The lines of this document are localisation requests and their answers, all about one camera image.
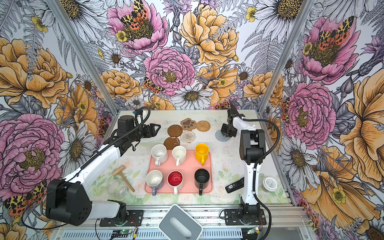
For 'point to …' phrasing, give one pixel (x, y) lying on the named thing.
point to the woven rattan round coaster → (203, 126)
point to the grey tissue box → (177, 225)
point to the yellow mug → (201, 153)
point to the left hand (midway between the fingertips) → (155, 130)
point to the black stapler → (239, 184)
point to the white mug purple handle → (154, 178)
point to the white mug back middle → (179, 153)
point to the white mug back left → (159, 154)
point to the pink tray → (188, 167)
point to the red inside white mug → (175, 179)
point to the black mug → (202, 178)
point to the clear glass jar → (118, 188)
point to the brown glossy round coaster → (169, 142)
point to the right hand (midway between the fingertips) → (225, 137)
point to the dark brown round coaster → (174, 130)
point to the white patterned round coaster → (188, 136)
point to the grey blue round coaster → (219, 136)
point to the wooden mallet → (119, 170)
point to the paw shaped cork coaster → (188, 124)
